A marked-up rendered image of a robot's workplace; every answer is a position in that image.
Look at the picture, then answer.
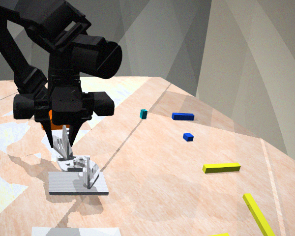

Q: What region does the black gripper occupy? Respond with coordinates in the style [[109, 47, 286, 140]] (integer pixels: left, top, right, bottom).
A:
[[13, 67, 115, 148]]

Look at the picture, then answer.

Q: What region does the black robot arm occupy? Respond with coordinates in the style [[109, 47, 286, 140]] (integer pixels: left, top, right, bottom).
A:
[[0, 0, 122, 126]]

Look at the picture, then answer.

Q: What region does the blue rectangular block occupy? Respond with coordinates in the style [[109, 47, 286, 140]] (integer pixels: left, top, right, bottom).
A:
[[172, 113, 194, 121]]

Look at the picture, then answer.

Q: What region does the yellow long bar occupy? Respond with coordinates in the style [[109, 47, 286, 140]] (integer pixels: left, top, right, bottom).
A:
[[242, 193, 275, 236]]

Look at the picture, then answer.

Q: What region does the white flat rectangular plate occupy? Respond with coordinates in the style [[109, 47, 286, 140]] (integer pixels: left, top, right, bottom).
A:
[[31, 227, 121, 236]]

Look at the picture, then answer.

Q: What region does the small blue cube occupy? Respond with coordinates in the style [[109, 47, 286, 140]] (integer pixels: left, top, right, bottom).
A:
[[183, 133, 194, 141]]

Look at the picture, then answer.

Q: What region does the small teal block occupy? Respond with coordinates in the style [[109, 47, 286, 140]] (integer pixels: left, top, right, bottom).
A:
[[140, 109, 148, 119]]

